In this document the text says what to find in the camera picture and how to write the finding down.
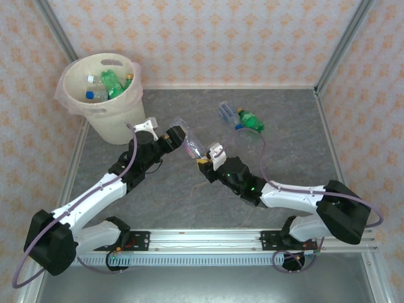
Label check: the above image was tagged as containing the clear bottle purple label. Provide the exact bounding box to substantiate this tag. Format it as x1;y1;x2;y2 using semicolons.
171;117;205;161

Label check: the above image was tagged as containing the blue label bottle blue cap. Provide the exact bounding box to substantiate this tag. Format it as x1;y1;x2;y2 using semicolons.
218;100;244;131

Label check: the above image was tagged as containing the green bottle plain green label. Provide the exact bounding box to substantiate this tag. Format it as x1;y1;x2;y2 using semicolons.
235;107;266;133

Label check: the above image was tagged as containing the green bottle white barcode label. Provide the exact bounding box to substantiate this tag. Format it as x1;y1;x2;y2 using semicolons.
100;69;126;99

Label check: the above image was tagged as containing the pepsi bottle blue cap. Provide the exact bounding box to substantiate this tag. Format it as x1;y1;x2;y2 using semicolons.
85;90;110;103

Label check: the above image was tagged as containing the cream plastic waste bin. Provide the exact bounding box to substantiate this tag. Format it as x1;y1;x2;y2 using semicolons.
62;52;148;145

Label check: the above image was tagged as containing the pink plastic bin liner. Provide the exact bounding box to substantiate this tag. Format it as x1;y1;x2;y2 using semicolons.
54;52;145;116

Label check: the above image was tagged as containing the grey metal shelf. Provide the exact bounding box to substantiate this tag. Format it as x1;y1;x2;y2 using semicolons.
34;263;378;303

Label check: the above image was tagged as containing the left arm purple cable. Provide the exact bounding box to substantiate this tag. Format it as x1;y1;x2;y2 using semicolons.
11;122;139;290

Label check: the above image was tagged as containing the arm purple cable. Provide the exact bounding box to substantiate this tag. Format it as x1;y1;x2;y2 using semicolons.
11;122;139;290
214;128;385;274

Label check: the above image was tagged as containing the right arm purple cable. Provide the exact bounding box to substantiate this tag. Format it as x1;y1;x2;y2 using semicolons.
214;128;385;274

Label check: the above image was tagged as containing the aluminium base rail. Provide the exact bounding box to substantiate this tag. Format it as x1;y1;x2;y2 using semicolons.
77;229;379;254

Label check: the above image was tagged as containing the aluminium table side rail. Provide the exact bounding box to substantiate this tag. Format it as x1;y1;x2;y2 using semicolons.
58;121;91;209
313;88;347;184

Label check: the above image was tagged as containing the grey slotted cable duct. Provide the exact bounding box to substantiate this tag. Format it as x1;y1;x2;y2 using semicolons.
47;254;320;266

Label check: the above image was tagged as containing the aluminium frame post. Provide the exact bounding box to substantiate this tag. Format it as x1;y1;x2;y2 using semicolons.
314;0;377;95
33;0;80;64

